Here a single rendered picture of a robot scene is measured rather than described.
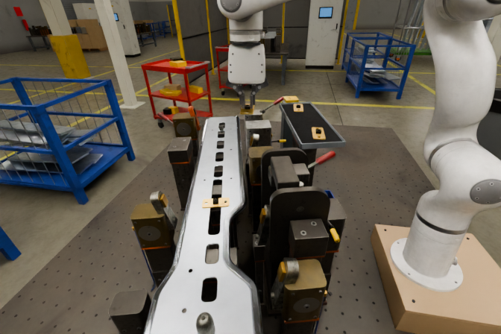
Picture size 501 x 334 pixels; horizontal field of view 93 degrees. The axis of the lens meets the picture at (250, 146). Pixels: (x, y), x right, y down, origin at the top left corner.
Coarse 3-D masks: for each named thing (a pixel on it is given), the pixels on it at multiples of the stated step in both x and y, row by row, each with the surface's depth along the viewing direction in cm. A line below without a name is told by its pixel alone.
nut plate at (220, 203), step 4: (204, 200) 75; (208, 200) 75; (212, 200) 75; (220, 200) 75; (224, 200) 75; (228, 200) 75; (204, 204) 73; (208, 204) 73; (212, 204) 73; (216, 204) 73; (220, 204) 73; (224, 204) 73; (228, 204) 73
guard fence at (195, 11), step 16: (176, 0) 448; (192, 0) 512; (208, 0) 593; (176, 16) 452; (192, 16) 518; (208, 16) 594; (224, 16) 722; (192, 32) 524; (208, 32) 605; (224, 32) 733; (192, 48) 530; (208, 48) 617; (208, 64) 625; (192, 80) 542
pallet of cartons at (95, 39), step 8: (72, 24) 1091; (80, 24) 1086; (88, 24) 1081; (96, 24) 1098; (88, 32) 1098; (96, 32) 1100; (80, 40) 1123; (88, 40) 1118; (96, 40) 1112; (104, 40) 1152; (88, 48) 1137; (96, 48) 1174; (104, 48) 1154
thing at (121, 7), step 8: (112, 0) 859; (120, 0) 858; (112, 8) 873; (120, 8) 867; (128, 8) 901; (120, 16) 882; (128, 16) 904; (120, 24) 895; (128, 24) 907; (120, 32) 911; (128, 32) 910; (128, 40) 920; (136, 40) 959; (128, 48) 937; (136, 48) 963; (128, 56) 955; (136, 56) 967
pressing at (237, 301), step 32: (224, 128) 121; (224, 160) 95; (192, 192) 79; (224, 192) 78; (192, 224) 67; (224, 224) 66; (192, 256) 58; (224, 256) 57; (160, 288) 52; (192, 288) 51; (224, 288) 51; (256, 288) 51; (160, 320) 46; (192, 320) 46; (224, 320) 46; (256, 320) 45
